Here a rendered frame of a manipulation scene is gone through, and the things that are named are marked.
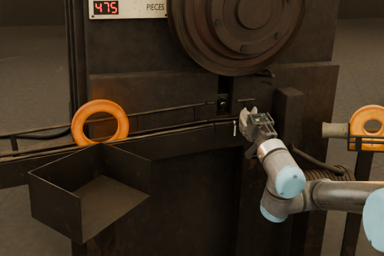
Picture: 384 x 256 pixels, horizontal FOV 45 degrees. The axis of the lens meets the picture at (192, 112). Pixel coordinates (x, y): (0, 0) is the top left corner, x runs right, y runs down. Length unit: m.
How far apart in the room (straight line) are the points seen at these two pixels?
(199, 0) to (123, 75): 0.37
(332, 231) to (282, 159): 1.10
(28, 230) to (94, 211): 1.07
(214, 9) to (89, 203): 0.67
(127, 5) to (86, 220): 0.69
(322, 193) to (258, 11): 0.58
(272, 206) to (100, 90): 0.67
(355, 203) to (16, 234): 1.60
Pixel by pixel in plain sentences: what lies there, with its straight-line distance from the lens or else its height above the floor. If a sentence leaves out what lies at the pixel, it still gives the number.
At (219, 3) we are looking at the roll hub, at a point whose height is 1.13.
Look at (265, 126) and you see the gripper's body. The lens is 1.48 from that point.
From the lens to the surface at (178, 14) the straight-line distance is 1.47.
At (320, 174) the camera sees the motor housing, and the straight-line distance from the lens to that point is 1.76.
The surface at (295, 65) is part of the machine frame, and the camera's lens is 1.83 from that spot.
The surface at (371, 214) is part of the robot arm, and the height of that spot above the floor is 0.82.
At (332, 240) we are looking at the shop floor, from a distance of 2.38.
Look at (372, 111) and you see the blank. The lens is 1.75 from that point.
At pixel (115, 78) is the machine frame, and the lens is 1.57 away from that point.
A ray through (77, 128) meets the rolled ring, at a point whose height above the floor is 0.73.
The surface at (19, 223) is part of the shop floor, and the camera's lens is 2.45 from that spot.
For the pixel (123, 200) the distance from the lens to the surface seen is 1.37.
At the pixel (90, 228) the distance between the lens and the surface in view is 1.29.
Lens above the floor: 1.31
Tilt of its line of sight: 20 degrees down
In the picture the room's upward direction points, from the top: 2 degrees clockwise
